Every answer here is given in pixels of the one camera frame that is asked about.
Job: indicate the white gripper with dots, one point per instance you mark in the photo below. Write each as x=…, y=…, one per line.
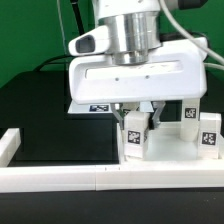
x=174, y=71

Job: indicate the white square tabletop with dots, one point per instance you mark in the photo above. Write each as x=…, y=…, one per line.
x=165, y=145

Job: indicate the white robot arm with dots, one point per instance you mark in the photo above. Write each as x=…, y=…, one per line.
x=122, y=60

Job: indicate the white U-shaped obstacle fence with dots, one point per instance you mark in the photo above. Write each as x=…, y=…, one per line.
x=150, y=175

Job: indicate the white marker base plate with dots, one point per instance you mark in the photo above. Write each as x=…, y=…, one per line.
x=101, y=108

